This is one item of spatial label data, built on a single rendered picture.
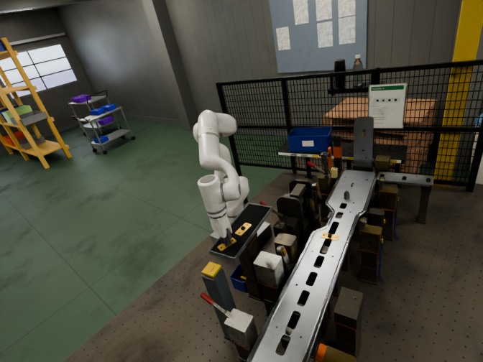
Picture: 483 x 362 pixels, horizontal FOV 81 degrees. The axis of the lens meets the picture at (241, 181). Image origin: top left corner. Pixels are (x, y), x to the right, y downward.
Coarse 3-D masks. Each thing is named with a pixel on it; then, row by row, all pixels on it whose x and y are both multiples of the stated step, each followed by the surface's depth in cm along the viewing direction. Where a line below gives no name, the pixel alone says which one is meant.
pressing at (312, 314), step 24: (336, 192) 170; (360, 192) 166; (312, 240) 141; (312, 264) 128; (336, 264) 125; (288, 288) 120; (312, 288) 117; (288, 312) 110; (312, 312) 108; (264, 336) 104; (288, 336) 102; (312, 336) 101; (264, 360) 97; (288, 360) 95
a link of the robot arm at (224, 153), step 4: (196, 124) 142; (196, 128) 141; (196, 132) 142; (196, 136) 143; (220, 136) 144; (196, 140) 144; (220, 144) 150; (220, 148) 149; (224, 148) 150; (220, 152) 149; (224, 152) 150; (228, 152) 152; (220, 156) 149; (224, 156) 150; (228, 156) 152; (228, 160) 153; (216, 172) 157; (220, 172) 156; (220, 176) 157; (224, 176) 158; (220, 180) 159
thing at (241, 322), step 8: (232, 312) 108; (240, 312) 107; (232, 320) 105; (240, 320) 105; (248, 320) 104; (232, 328) 104; (240, 328) 102; (248, 328) 103; (256, 328) 108; (232, 336) 108; (240, 336) 104; (248, 336) 103; (256, 336) 109; (240, 344) 108; (248, 344) 104; (240, 352) 113; (248, 352) 109; (240, 360) 117
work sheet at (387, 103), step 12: (384, 84) 184; (396, 84) 180; (372, 96) 191; (384, 96) 188; (396, 96) 184; (372, 108) 195; (384, 108) 191; (396, 108) 188; (384, 120) 195; (396, 120) 191
